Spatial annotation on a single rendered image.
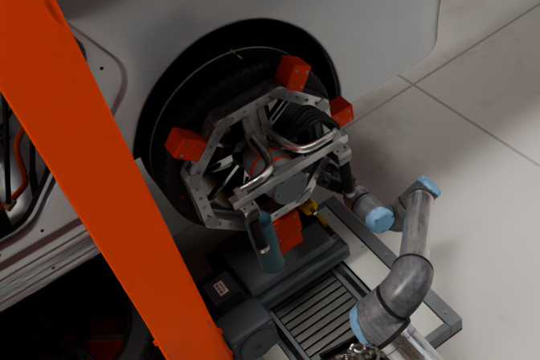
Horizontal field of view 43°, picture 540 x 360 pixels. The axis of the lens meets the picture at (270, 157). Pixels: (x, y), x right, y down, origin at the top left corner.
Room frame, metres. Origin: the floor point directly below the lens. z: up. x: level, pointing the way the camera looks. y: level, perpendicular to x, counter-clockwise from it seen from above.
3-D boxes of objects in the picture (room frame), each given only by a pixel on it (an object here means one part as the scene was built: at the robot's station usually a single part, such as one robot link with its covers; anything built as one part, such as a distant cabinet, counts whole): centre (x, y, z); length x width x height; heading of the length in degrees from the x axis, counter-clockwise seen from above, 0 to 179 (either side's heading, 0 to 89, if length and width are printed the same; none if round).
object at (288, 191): (1.57, 0.00, 0.85); 0.21 x 0.14 x 0.14; 21
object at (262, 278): (1.80, 0.09, 0.32); 0.40 x 0.30 x 0.28; 111
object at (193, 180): (1.64, 0.03, 0.85); 0.54 x 0.07 x 0.54; 111
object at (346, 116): (1.76, -0.27, 0.85); 0.09 x 0.08 x 0.07; 111
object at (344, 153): (1.51, -0.21, 0.93); 0.09 x 0.05 x 0.05; 21
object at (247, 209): (1.39, 0.11, 0.93); 0.09 x 0.05 x 0.05; 21
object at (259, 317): (1.48, 0.30, 0.26); 0.42 x 0.18 x 0.35; 21
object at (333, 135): (1.56, -0.11, 1.03); 0.19 x 0.18 x 0.11; 21
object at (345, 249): (1.80, 0.09, 0.13); 0.50 x 0.36 x 0.10; 111
